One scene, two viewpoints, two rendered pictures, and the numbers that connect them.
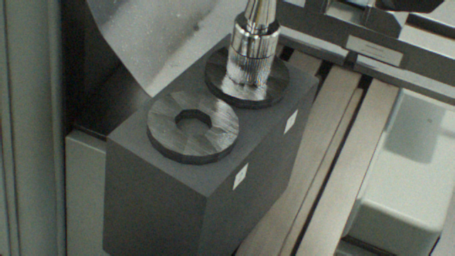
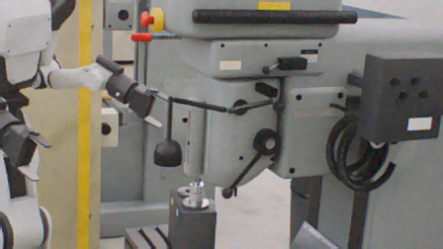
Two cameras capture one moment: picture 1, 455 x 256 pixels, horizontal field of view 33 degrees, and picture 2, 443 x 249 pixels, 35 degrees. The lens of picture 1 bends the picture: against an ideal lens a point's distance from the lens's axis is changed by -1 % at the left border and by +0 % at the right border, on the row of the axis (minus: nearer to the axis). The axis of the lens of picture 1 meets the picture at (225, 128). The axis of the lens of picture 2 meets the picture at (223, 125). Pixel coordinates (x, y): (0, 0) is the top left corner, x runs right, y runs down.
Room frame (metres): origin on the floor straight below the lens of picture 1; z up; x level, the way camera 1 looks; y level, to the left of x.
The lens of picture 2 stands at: (2.32, -1.36, 1.99)
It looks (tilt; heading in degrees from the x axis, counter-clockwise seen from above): 15 degrees down; 140
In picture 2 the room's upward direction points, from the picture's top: 4 degrees clockwise
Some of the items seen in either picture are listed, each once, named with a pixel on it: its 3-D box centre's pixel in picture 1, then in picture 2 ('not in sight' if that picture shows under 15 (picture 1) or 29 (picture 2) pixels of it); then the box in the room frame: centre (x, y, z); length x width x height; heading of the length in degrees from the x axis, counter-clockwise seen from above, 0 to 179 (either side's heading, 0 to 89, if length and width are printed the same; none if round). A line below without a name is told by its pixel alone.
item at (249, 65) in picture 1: (252, 51); (196, 194); (0.61, -0.01, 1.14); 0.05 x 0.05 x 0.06
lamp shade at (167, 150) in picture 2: not in sight; (168, 150); (0.95, -0.37, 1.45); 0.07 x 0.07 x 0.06
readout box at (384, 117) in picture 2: not in sight; (403, 97); (1.31, 0.07, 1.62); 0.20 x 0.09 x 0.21; 75
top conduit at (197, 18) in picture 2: not in sight; (278, 16); (1.06, -0.14, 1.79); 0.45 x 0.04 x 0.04; 75
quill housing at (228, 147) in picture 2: not in sight; (233, 125); (0.91, -0.13, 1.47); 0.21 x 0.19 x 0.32; 165
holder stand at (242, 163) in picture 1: (210, 161); (191, 223); (0.57, 0.01, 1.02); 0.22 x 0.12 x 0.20; 154
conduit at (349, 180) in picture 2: not in sight; (353, 147); (1.17, 0.07, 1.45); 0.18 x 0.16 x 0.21; 75
